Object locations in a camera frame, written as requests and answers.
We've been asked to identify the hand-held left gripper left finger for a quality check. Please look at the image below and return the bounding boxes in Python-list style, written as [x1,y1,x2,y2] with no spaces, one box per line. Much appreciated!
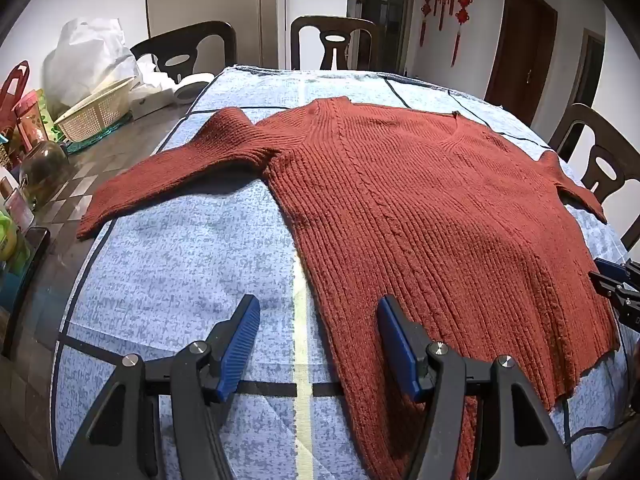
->
[57,294,262,480]

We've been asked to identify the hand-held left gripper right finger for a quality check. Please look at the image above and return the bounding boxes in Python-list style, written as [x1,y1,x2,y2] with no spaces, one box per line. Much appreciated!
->
[376,295,576,480]

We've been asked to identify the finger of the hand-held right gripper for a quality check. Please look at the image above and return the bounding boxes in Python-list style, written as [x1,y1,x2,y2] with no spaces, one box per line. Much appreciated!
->
[588,257,640,332]

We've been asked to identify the rust red knit sweater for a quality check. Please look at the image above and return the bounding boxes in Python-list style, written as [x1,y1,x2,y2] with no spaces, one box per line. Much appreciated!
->
[76,96,622,480]

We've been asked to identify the blue checked blanket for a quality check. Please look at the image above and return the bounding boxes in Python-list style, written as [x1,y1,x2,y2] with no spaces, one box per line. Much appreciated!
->
[52,64,640,480]

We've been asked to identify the dark wooden chair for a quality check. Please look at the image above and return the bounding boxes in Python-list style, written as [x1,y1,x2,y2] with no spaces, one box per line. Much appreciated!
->
[129,20,238,86]
[547,103,640,251]
[290,16,386,72]

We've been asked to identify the dark narrow door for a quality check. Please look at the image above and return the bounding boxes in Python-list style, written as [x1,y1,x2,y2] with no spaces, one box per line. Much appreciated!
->
[572,30,606,111]

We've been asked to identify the brown wooden door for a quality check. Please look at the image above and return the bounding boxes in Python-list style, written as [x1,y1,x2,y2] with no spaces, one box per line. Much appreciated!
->
[485,0,558,128]

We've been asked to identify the green bottle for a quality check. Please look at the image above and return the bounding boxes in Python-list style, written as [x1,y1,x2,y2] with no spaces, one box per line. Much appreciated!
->
[0,210,21,261]

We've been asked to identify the white tape roll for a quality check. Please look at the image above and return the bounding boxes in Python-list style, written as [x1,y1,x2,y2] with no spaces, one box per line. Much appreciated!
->
[172,72,217,106]

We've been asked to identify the white box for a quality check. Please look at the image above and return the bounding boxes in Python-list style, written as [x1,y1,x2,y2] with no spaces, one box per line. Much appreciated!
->
[131,85,176,121]

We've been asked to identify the glass jar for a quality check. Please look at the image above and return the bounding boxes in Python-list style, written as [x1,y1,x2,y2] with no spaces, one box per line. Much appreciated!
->
[19,140,71,201]

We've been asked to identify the cream plastic basket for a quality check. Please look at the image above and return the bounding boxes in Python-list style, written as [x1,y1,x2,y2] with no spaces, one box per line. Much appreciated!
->
[53,77,138,142]

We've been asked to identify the green packet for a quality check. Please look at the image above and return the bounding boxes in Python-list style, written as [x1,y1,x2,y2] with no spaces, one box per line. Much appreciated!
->
[37,89,63,143]

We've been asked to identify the pink printed box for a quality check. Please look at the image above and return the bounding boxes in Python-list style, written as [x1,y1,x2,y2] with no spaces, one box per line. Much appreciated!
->
[14,90,51,147]

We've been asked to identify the white plastic bag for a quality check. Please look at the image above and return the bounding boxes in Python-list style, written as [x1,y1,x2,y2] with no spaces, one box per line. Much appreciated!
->
[41,17,146,121]

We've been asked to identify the dark glass doorway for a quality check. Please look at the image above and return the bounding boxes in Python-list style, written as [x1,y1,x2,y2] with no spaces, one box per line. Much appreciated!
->
[360,0,416,76]

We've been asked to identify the red handle bag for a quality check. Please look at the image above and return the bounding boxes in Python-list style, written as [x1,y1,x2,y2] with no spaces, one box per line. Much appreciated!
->
[0,60,31,136]

